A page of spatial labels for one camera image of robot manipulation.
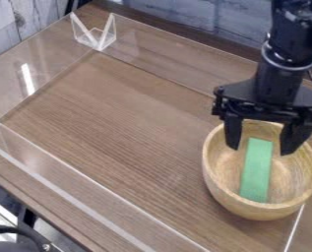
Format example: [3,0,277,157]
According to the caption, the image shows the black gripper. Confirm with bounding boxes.
[211,62,312,156]

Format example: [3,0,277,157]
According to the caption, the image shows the green rectangular stick block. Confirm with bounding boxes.
[239,138,273,203]

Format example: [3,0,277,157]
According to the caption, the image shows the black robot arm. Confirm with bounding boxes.
[211,0,312,156]

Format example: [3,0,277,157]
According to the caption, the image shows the clear acrylic corner bracket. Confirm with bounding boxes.
[70,13,116,51]

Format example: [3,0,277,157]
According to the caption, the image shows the clear acrylic front wall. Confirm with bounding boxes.
[0,124,209,252]

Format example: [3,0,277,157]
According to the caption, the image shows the black table leg frame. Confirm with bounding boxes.
[0,208,63,252]

